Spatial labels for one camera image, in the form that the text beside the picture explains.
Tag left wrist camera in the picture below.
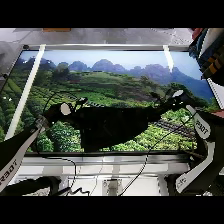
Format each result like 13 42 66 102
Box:
74 96 90 110

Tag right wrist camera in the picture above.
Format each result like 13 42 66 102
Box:
149 91 165 106

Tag black cable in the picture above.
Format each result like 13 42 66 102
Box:
33 91 92 197
119 113 198 197

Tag black garment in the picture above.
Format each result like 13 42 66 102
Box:
70 103 165 153

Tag heap of clothes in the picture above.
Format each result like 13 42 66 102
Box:
187 27 224 80

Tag silver frame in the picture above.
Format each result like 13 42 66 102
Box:
9 152 202 197

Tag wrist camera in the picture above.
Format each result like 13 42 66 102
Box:
74 96 90 110
149 91 165 106

